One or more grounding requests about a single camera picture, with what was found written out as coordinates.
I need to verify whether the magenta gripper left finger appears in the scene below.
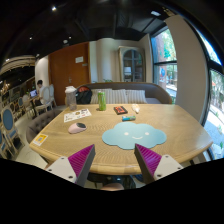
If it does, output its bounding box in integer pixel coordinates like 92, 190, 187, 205
47, 145, 95, 187

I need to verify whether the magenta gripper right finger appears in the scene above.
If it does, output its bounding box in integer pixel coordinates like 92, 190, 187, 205
134, 144, 183, 184

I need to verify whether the blue cloud mouse pad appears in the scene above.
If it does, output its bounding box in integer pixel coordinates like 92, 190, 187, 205
102, 122, 167, 150

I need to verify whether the yellow white sticker card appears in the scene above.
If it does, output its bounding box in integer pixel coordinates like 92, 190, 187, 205
33, 134, 48, 146

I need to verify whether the white printed menu sheet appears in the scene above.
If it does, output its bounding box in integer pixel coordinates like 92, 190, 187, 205
64, 109, 91, 122

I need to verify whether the teal small packet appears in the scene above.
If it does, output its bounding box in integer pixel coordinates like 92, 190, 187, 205
122, 116, 136, 121

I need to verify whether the grey tufted sofa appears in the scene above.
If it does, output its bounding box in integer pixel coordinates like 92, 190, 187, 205
26, 110, 61, 143

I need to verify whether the cream small object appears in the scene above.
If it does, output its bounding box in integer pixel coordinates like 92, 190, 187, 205
132, 104, 140, 114

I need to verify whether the black red small box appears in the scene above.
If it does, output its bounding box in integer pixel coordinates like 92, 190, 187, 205
114, 106, 128, 115

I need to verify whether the blue cushioned chair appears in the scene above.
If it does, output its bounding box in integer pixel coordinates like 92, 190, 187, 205
1, 108, 21, 154

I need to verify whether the striped right cushion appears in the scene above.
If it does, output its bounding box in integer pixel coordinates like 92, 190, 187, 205
126, 90, 147, 104

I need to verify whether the striped cushion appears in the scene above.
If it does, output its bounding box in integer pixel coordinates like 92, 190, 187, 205
91, 89, 128, 104
126, 90, 147, 104

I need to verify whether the black backpack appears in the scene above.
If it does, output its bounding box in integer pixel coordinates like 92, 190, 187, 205
76, 86, 92, 104

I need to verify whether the seated person white shirt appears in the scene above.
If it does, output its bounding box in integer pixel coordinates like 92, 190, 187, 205
35, 80, 48, 106

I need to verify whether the clear shaker bottle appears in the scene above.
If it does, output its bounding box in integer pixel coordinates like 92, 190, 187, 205
65, 86, 77, 111

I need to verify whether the green drink can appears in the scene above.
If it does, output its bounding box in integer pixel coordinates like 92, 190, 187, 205
98, 91, 106, 111

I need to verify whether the orange wooden door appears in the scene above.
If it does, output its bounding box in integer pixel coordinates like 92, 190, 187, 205
49, 42, 90, 106

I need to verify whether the arched white cabinet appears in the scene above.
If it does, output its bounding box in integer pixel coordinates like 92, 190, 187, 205
118, 46, 146, 82

